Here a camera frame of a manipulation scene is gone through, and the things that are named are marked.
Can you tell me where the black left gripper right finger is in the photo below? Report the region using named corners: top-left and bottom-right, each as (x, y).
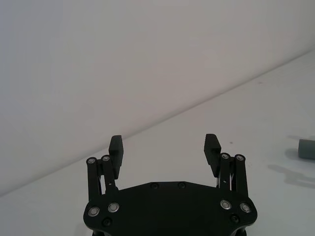
top-left (203, 133), bottom-right (252, 215)

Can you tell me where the grey cylindrical object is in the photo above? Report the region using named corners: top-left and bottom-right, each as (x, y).
top-left (298, 138), bottom-right (315, 159)

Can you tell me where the white table cloth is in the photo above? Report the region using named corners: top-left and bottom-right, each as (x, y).
top-left (0, 49), bottom-right (315, 236)

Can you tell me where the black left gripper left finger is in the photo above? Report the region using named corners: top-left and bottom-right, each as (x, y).
top-left (85, 135), bottom-right (126, 218)

